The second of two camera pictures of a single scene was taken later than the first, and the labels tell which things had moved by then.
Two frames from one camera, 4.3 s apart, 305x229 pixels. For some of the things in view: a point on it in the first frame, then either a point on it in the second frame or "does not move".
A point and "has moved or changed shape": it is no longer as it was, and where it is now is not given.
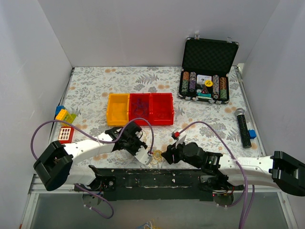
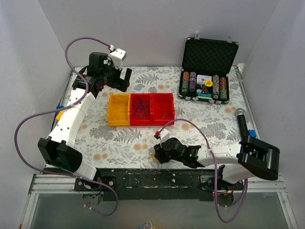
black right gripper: (174, 154) -> (159, 155)
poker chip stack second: (192, 77) does not move
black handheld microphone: (240, 113) does not move
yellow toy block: (61, 116) does not move
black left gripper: (137, 145) -> (119, 83)
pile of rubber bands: (158, 155) has moved or changed shape
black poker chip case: (206, 63) does not move
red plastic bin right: (162, 109) does not move
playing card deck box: (201, 79) does not move
